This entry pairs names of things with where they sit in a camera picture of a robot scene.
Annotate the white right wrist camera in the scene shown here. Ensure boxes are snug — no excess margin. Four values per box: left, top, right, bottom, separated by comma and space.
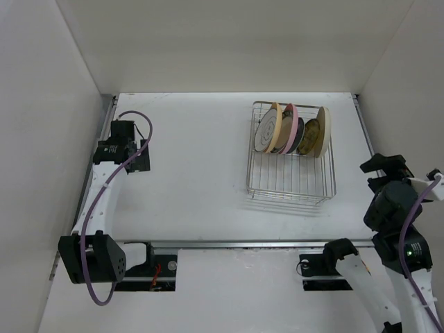
407, 169, 443, 203

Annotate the pink plate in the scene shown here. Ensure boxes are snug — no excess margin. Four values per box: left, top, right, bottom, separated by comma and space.
278, 103, 299, 154

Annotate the beige plate with line pattern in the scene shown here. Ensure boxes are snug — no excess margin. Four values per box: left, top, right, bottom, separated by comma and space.
253, 102, 283, 153

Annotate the yellow patterned brown plate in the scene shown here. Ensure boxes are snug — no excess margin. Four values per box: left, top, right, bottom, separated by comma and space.
297, 119, 320, 155

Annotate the metal wire dish rack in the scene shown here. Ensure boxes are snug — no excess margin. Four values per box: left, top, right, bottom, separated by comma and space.
246, 101, 337, 206

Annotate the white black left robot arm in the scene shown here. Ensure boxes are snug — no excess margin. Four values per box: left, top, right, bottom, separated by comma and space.
58, 120, 155, 284

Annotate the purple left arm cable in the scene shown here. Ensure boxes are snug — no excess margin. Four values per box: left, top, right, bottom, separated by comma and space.
78, 110, 155, 306

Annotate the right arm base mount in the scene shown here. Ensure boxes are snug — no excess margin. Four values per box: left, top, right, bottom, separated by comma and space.
296, 253, 352, 291

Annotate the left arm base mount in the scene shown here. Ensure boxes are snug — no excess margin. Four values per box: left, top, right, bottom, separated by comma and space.
115, 246, 178, 292

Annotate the cream bear plate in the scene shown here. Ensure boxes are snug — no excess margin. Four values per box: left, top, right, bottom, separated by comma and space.
314, 106, 332, 158

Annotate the black blue patterned plate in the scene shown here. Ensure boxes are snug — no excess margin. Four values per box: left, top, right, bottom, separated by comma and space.
287, 118, 305, 154

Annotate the aluminium front rail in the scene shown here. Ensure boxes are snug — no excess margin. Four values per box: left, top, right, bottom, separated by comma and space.
114, 237, 379, 250

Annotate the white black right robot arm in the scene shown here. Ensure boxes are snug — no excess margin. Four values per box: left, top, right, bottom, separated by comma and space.
321, 153, 443, 332

